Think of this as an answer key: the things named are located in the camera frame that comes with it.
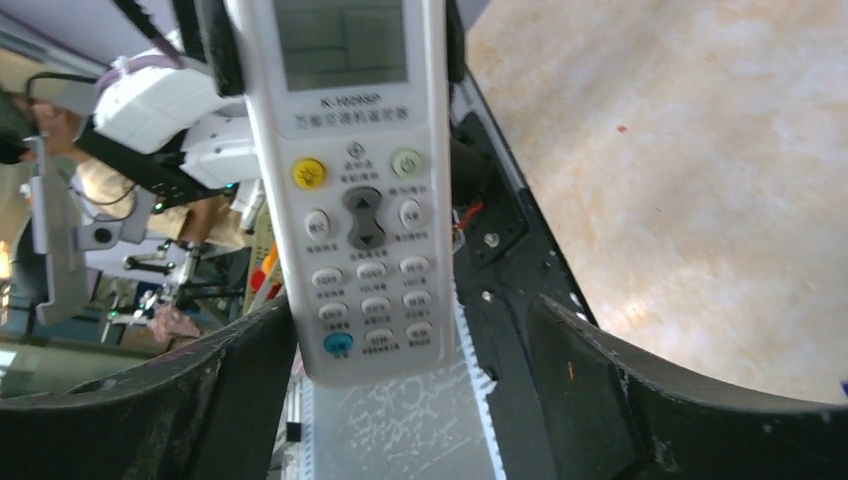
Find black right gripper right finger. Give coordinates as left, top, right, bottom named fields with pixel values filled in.
left=527, top=295, right=847, bottom=479

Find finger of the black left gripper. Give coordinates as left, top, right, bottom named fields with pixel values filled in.
left=173, top=0, right=245, bottom=97
left=445, top=0, right=465, bottom=84

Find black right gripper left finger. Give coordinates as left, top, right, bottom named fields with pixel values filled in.
left=1, top=297, right=297, bottom=479

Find white remote control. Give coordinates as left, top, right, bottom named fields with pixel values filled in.
left=227, top=0, right=454, bottom=388

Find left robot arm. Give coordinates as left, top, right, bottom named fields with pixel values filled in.
left=78, top=1, right=463, bottom=212

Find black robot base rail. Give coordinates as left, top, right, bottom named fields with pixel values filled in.
left=452, top=75, right=595, bottom=479

